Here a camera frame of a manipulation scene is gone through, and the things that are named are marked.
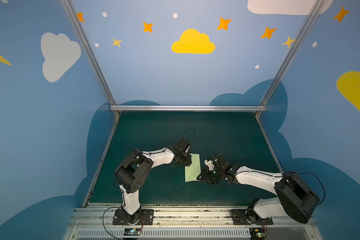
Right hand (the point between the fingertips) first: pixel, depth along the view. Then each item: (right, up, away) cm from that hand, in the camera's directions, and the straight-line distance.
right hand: (198, 178), depth 84 cm
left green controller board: (-34, -22, -12) cm, 42 cm away
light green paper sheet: (-3, +2, +6) cm, 7 cm away
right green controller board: (+28, -23, -12) cm, 38 cm away
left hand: (-4, +7, +9) cm, 11 cm away
